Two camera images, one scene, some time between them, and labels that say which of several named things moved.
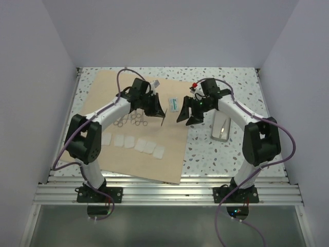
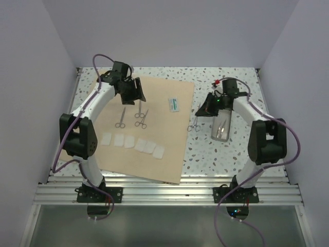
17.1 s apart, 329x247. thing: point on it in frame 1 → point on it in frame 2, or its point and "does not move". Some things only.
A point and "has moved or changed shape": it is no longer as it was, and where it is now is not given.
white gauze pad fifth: x=149 y=147 does not move
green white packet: x=174 y=104 does not move
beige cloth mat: x=142 y=145 does not move
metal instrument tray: x=221 y=126 does not move
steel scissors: x=134 y=120 has moved or changed shape
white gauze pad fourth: x=140 y=145 does not move
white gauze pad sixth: x=158 y=152 does not move
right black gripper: x=195 y=118 → x=205 y=110
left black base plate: x=87 y=194 does not move
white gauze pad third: x=129 y=141 does not move
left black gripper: x=156 y=109 → x=130 y=99
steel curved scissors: x=163 y=118 → x=197 y=128
